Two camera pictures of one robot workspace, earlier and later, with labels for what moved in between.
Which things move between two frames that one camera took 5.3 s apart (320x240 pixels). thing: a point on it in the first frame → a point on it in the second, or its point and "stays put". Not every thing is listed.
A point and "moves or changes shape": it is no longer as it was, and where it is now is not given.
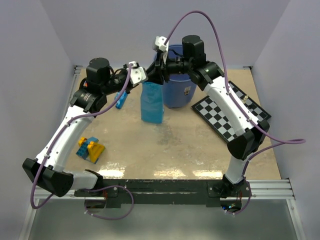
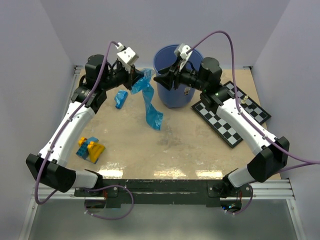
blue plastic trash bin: [179, 88] stays put
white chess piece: [245, 98] stays put
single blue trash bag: [152, 102] moves or changes shape
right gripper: [158, 72] → [166, 79]
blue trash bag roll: [121, 100] stays put
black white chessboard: [208, 110] stays put
